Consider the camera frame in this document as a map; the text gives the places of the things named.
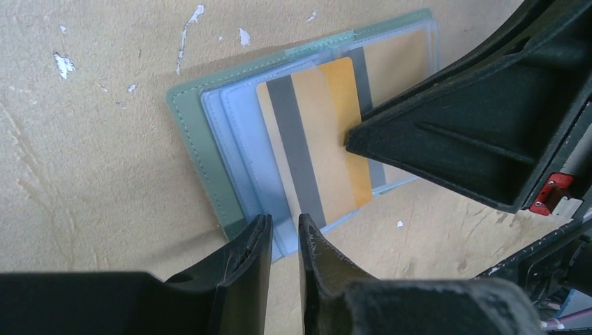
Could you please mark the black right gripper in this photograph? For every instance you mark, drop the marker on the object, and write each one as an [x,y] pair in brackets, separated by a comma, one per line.
[508,124]

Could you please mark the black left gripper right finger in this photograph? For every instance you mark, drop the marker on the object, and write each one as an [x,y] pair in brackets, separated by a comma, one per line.
[338,297]

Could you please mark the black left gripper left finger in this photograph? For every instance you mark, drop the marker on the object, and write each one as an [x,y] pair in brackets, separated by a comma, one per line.
[225,293]

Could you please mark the green leather card holder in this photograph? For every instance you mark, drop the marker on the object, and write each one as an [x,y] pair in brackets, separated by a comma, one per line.
[221,122]

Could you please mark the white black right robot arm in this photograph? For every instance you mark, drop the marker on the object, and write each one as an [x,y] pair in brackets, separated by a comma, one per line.
[550,266]

